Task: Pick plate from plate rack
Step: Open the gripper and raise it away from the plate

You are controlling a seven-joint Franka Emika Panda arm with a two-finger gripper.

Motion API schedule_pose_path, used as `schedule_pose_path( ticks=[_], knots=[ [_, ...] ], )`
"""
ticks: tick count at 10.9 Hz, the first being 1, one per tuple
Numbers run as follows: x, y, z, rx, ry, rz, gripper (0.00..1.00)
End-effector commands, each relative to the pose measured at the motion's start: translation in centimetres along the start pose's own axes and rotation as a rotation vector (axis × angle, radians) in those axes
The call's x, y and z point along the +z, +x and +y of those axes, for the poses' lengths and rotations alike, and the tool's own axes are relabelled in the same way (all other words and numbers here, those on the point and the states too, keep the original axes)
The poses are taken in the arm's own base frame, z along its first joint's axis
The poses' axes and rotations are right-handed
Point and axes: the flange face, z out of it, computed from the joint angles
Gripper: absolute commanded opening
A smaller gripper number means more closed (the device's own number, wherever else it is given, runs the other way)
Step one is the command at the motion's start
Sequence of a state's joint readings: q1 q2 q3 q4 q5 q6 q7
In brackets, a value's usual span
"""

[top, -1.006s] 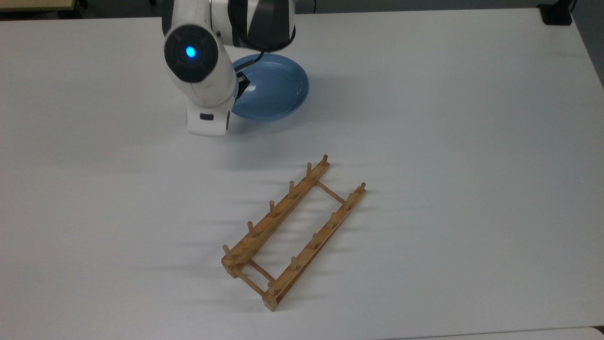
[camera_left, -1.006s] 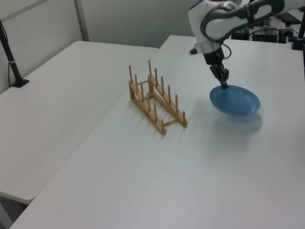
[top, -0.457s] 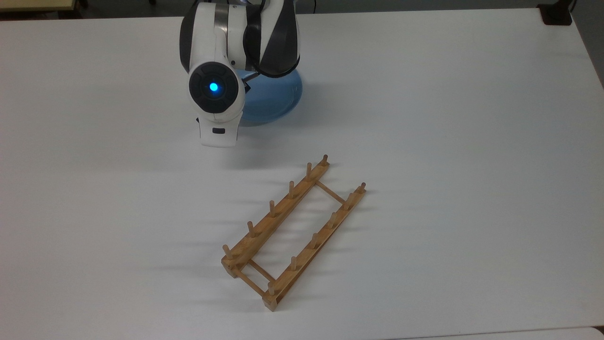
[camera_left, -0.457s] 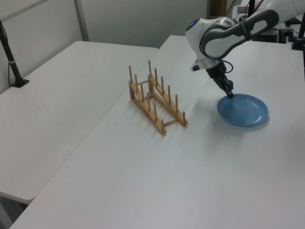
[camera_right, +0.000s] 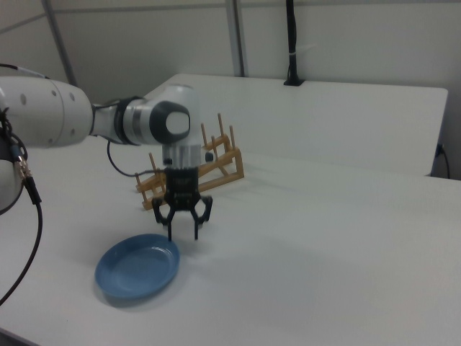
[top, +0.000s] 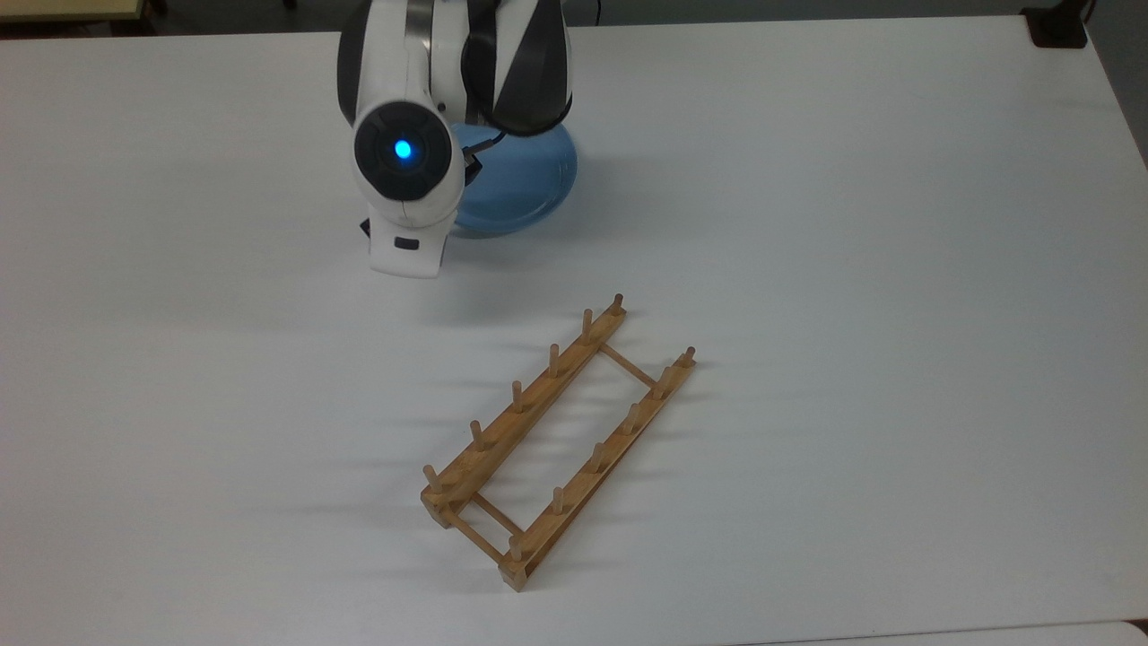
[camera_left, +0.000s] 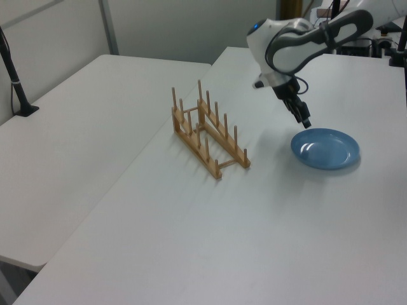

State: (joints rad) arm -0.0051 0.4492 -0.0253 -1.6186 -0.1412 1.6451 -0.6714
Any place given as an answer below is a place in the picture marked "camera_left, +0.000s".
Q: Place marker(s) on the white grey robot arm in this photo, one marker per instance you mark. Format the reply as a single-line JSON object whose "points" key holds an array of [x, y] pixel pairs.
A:
{"points": [[286, 47]]}

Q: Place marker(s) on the black equipment box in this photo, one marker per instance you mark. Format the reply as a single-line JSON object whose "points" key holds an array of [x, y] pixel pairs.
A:
{"points": [[356, 47]]}

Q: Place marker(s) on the black camera stand pole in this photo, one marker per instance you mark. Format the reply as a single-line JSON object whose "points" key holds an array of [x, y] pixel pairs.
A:
{"points": [[401, 38], [14, 79]]}

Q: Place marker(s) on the yellow panel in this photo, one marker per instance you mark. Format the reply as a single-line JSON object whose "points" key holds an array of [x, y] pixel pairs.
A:
{"points": [[292, 9]]}

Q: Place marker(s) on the grey metal partition post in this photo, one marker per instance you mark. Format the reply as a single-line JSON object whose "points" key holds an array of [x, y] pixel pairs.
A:
{"points": [[108, 25]]}

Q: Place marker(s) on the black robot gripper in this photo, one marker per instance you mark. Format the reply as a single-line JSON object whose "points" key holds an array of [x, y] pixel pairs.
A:
{"points": [[286, 90]]}

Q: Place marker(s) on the blue round plate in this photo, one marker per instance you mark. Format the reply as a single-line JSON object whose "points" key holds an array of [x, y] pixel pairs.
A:
{"points": [[324, 149]]}

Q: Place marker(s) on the wooden plate rack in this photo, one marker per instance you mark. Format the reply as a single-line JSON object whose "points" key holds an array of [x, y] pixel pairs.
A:
{"points": [[210, 139]]}

